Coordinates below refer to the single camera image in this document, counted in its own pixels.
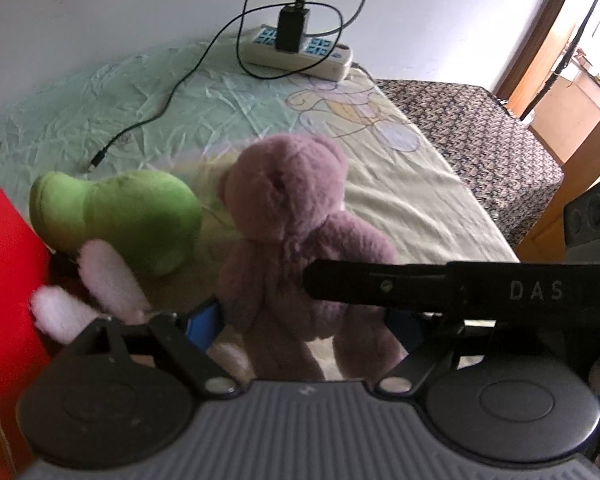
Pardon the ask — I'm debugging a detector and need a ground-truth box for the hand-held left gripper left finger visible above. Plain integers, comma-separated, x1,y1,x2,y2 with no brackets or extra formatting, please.
67,296,244,401

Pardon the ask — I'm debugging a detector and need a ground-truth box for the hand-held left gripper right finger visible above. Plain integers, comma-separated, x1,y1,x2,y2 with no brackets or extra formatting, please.
375,307,481,399

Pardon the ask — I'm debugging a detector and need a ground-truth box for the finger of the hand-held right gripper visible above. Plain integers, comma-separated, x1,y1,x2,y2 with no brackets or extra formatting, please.
302,258,453,312

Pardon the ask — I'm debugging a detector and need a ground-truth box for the purple teddy bear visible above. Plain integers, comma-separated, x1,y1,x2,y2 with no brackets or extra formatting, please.
215,132,411,382

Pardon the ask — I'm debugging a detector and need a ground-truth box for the white plush bunny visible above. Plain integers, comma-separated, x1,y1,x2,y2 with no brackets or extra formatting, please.
30,239,154,346

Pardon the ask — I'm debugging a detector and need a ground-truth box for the red box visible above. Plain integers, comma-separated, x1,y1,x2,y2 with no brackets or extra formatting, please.
0,187,57,480

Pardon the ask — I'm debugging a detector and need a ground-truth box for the printed pale bed sheet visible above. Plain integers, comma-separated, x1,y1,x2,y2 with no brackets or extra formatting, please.
0,42,522,382

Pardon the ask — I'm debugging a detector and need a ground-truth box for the green plush toy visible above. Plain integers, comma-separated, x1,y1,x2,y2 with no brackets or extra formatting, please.
29,171,204,279

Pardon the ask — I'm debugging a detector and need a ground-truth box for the dark patterned mattress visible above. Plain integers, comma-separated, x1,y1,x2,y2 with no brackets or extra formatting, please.
352,62,566,250

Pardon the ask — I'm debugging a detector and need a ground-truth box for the white power strip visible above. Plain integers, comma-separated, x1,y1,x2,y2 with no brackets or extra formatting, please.
240,25,355,82

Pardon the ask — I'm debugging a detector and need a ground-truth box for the black charger adapter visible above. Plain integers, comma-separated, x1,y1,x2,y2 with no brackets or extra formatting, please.
275,2,312,54

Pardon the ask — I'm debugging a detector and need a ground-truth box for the black charger cable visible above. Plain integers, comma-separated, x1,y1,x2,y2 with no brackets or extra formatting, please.
89,0,345,171

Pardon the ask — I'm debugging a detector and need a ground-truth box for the wooden door frame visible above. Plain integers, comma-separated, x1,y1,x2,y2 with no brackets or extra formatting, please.
495,0,600,261

